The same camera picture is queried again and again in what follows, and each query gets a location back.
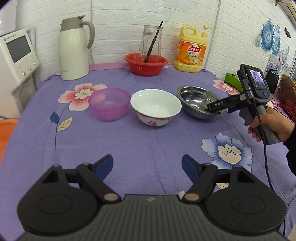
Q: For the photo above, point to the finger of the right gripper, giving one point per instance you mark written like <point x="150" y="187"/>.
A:
<point x="217" y="107"/>

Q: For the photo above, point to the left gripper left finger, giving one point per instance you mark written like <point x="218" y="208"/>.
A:
<point x="66" y="200"/>

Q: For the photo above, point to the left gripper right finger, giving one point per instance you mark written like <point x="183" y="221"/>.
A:
<point x="234" y="200"/>

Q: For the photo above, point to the stainless steel bowl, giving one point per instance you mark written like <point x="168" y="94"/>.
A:
<point x="194" y="101"/>

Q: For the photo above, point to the white ceramic bowl red pattern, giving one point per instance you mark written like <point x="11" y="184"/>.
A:
<point x="155" y="107"/>

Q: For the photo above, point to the person's right hand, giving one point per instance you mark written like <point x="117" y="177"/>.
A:
<point x="275" y="121"/>

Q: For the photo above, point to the black pouch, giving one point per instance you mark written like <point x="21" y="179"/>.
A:
<point x="272" y="79"/>

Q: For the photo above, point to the green box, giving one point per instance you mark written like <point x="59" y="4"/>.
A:
<point x="233" y="81"/>

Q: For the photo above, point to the brown round bag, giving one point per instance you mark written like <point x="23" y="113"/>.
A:
<point x="287" y="90"/>

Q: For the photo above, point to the yellow dish soap bottle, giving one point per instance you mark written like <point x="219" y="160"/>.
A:
<point x="191" y="49"/>

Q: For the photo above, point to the purple floral tablecloth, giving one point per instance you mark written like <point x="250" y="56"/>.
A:
<point x="147" y="159"/>

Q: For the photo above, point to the red plastic basket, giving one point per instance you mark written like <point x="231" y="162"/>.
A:
<point x="152" y="68"/>

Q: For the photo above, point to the orange plastic basin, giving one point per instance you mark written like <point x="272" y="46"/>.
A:
<point x="6" y="129"/>

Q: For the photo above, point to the clear glass pitcher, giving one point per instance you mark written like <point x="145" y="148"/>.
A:
<point x="150" y="44"/>

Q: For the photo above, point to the purple plastic bowl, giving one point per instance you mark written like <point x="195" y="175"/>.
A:
<point x="110" y="104"/>

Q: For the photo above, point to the white water dispenser machine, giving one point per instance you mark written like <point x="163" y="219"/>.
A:
<point x="18" y="63"/>

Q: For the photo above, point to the white thermos jug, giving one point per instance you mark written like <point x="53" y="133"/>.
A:
<point x="75" y="39"/>

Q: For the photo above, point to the blue paper wall decoration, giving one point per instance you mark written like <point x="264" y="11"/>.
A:
<point x="269" y="39"/>

